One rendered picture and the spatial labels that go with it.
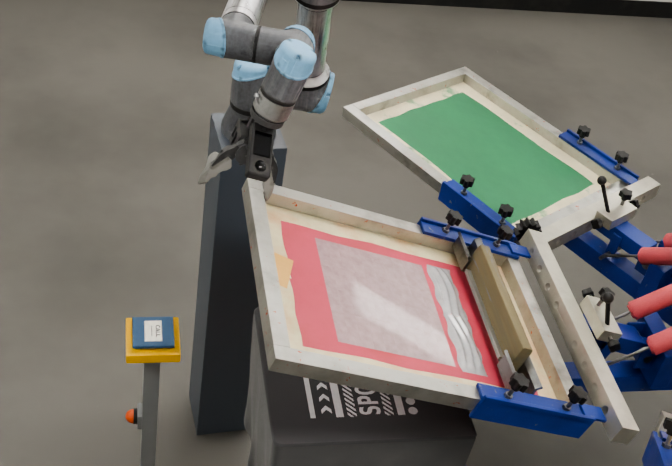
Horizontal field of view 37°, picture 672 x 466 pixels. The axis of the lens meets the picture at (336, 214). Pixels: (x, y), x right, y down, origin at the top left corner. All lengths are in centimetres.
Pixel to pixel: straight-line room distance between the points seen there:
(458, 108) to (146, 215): 151
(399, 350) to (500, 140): 133
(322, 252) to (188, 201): 211
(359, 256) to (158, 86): 289
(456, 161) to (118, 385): 143
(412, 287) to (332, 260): 22
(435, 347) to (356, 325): 20
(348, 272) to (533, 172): 111
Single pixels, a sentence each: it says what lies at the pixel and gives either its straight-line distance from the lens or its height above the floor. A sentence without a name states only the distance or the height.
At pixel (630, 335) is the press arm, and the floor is 106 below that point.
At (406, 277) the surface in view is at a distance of 246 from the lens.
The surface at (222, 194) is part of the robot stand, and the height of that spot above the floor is 105.
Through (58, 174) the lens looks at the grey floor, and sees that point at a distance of 456.
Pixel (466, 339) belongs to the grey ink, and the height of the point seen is 113.
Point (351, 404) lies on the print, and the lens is 242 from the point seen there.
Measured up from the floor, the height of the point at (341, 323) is 122.
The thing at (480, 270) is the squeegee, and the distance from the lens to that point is 251.
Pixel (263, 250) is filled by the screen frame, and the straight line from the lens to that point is 222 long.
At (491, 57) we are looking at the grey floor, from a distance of 593.
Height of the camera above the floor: 277
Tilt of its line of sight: 38 degrees down
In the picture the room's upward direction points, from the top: 11 degrees clockwise
